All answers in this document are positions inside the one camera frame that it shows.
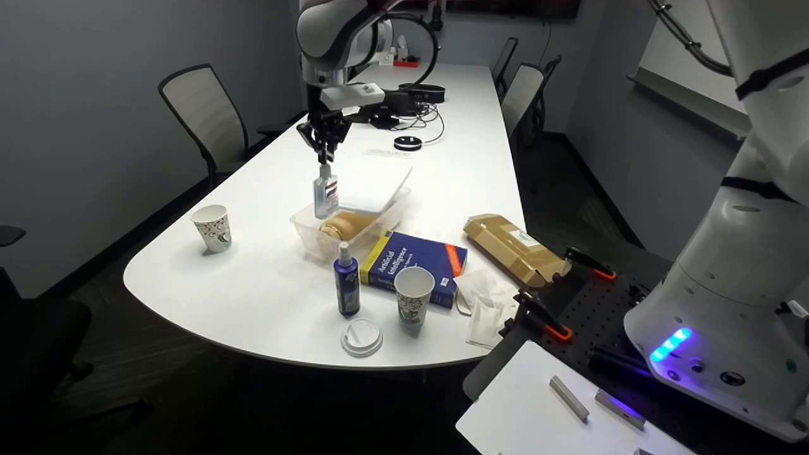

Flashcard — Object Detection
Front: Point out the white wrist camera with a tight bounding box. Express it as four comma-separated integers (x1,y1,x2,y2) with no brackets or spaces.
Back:
321,82,385,111

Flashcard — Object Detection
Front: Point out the clear sanitizer bottle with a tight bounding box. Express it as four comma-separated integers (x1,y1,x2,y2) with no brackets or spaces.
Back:
313,165,340,221

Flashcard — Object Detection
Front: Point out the white paper sheet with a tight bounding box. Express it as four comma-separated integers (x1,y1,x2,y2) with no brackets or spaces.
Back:
455,342,690,455

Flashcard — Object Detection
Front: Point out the brown cardboard package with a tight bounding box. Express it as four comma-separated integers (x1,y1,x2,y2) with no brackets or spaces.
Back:
462,216,572,289

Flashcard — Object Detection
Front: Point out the white cup lid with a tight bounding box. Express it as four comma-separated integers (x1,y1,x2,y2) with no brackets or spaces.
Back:
342,322,385,356

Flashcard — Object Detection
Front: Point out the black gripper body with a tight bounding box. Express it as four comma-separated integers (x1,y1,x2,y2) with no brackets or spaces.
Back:
297,111,352,154

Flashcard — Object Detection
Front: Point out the grey marker pen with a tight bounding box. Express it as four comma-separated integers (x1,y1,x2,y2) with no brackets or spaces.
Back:
550,378,590,425

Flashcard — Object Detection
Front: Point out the blue yellow book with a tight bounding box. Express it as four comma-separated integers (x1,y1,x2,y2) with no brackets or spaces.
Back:
360,231,470,311

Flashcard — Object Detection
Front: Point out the black orange clamp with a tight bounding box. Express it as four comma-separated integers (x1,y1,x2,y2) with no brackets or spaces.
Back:
514,292,574,344
563,246,620,284

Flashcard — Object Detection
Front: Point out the black conference phone device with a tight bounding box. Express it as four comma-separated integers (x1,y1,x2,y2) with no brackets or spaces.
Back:
360,85,446,130

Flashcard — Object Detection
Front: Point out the black cable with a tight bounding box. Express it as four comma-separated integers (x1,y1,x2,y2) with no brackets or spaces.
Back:
403,105,451,143

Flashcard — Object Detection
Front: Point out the round black speakerphone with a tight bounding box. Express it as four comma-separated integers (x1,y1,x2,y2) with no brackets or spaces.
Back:
395,134,422,152

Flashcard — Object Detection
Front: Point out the clear plastic lunchbox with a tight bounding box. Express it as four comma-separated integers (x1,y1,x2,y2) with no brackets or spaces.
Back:
292,205,404,263

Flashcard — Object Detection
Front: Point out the white lunchbox lid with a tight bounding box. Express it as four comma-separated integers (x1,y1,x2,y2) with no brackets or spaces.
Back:
336,159,412,212

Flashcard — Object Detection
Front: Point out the patterned paper cup near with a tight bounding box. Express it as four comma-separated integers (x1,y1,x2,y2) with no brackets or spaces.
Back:
395,265,436,335

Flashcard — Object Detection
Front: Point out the patterned paper cup far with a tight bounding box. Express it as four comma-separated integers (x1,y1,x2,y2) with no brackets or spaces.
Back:
192,205,234,254

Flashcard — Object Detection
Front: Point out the blue spray bottle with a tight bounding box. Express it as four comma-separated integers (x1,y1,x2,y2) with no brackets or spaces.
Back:
333,243,360,316

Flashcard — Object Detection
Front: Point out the patterned paper cup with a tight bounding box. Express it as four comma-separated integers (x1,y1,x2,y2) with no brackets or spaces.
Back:
192,205,234,254
395,265,436,335

